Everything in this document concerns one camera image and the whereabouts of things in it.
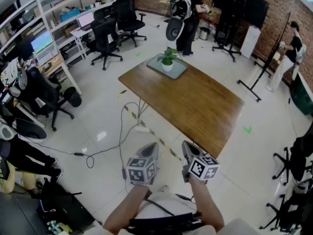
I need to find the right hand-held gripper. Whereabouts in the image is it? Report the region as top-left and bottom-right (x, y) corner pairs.
(181, 140), (221, 183)

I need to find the black chest harness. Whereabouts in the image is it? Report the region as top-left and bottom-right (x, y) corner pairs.
(127, 197), (203, 235)

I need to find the black floor cable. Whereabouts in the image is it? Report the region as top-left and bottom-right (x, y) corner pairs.
(18, 102), (157, 169)

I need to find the dark green bin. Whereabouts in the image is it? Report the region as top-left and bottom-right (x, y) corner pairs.
(290, 73), (313, 116)

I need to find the person's white shirt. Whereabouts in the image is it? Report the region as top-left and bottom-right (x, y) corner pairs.
(90, 191), (261, 235)

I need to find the cardboard box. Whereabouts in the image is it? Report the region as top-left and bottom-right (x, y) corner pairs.
(64, 24), (79, 38)

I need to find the black bag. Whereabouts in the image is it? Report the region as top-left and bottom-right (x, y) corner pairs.
(36, 177), (96, 234)

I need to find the white black backpack rig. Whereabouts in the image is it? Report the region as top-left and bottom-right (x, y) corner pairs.
(165, 0), (193, 42)

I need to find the person's left forearm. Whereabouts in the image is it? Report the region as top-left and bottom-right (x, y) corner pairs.
(102, 185), (150, 235)

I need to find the black waste bin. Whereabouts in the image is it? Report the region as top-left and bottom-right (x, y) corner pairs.
(64, 86), (83, 108)

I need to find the person's right forearm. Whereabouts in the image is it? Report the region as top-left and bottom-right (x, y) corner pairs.
(188, 176), (225, 232)

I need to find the white air purifier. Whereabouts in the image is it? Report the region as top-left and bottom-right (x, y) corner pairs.
(240, 25), (261, 59)

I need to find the open laptop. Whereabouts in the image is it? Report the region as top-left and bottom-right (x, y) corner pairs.
(76, 11), (95, 32)

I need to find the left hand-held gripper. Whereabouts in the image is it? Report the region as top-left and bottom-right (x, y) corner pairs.
(122, 142), (160, 187)

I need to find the white shelving unit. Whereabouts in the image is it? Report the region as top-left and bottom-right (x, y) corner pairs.
(0, 0), (132, 66)

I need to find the black screen on wheeled stand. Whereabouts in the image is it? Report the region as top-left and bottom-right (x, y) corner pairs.
(211, 0), (270, 63)

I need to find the black office chair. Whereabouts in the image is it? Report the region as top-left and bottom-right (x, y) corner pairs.
(90, 7), (124, 71)
(14, 66), (75, 132)
(272, 131), (313, 187)
(114, 0), (147, 48)
(259, 180), (313, 234)

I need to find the grey green tray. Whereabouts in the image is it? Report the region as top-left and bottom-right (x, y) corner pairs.
(146, 52), (189, 80)

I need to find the blue storage box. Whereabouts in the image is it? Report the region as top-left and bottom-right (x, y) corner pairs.
(60, 8), (81, 22)

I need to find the computer monitor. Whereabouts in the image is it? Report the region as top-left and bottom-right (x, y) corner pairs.
(30, 30), (54, 55)

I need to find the green potted plant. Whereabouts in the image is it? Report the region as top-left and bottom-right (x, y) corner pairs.
(156, 47), (179, 72)

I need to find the metal trash can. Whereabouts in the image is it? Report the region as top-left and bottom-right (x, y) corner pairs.
(198, 27), (210, 41)

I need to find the whiteboard on wheeled stand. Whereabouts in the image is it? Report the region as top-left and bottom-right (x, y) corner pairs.
(236, 12), (291, 102)

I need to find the wooden top white desk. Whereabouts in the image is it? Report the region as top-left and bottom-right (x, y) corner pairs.
(36, 54), (83, 95)

